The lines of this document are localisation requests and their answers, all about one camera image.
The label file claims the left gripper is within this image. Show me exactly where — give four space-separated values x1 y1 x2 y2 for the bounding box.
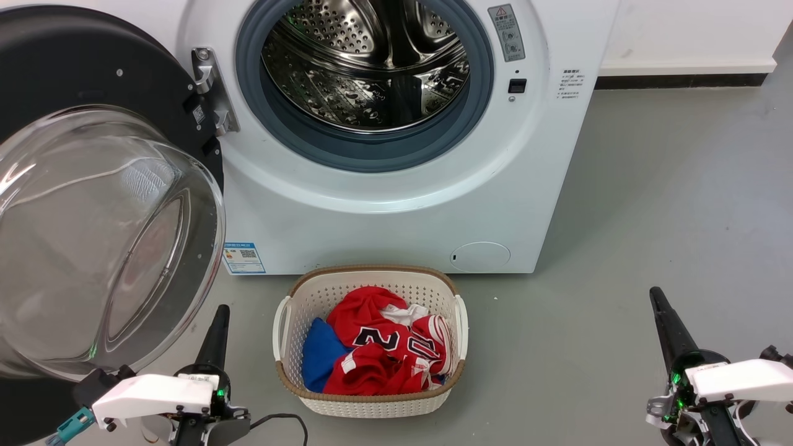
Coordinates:
92 304 252 446

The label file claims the silver metal door hinge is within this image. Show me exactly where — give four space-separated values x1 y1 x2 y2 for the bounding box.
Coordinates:
191 47 241 137

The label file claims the blue energy label sticker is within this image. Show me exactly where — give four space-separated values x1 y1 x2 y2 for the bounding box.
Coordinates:
222 242 266 275

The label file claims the grey warning sticker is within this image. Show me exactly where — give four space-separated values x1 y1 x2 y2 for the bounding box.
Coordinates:
488 4 526 63

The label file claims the small text sticker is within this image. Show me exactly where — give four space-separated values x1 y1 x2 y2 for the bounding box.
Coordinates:
558 68 583 101

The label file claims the red basketball jersey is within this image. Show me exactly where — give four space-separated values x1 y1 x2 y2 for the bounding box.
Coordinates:
322 286 456 396

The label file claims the round white filter cover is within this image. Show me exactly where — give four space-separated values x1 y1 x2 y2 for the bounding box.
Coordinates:
450 242 511 273

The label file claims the teal cable connector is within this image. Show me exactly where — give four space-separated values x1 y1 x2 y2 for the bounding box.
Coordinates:
45 407 95 446

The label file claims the perforated steel washer drum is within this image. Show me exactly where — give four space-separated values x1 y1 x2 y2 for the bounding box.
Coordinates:
261 0 470 134

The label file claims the white front-load washing machine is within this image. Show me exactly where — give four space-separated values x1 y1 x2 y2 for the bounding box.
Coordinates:
102 0 620 275

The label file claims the white perforated laundry basket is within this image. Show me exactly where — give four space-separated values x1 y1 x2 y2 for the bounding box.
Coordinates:
273 265 469 419

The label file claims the black round glass washer door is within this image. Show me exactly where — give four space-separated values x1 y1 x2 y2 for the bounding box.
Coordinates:
0 5 227 446

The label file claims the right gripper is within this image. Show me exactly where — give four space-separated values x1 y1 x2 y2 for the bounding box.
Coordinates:
646 287 793 446

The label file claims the blue garment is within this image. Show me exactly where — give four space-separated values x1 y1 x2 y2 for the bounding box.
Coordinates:
301 317 351 393

